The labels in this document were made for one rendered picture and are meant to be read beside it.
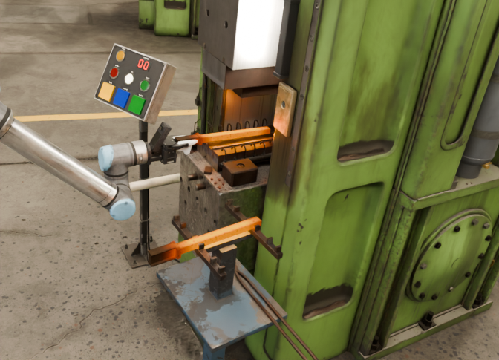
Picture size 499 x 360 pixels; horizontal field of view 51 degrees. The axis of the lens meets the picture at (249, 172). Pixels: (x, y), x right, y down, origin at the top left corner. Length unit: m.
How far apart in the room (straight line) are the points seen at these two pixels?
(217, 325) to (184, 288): 0.20
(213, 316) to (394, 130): 0.93
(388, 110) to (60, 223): 2.16
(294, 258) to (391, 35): 0.87
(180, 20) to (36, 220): 4.04
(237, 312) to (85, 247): 1.55
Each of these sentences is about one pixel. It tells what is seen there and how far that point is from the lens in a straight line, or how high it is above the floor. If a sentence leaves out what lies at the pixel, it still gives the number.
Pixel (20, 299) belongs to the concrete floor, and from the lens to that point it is 2.92.
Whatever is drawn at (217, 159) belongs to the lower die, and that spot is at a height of 0.97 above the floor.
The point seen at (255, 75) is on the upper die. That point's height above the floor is 1.32.
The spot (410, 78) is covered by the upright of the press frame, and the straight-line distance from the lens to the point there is 1.91.
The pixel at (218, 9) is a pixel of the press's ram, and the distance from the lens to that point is 1.93.
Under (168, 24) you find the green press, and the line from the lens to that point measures 6.85.
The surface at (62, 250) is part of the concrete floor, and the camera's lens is 3.17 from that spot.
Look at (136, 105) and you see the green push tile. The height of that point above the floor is 1.01.
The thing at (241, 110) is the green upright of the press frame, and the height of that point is 1.04.
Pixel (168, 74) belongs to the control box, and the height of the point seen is 1.14.
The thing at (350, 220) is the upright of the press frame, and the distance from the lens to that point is 2.15.
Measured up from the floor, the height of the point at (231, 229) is 0.98.
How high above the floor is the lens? 2.00
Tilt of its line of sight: 31 degrees down
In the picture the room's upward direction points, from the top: 7 degrees clockwise
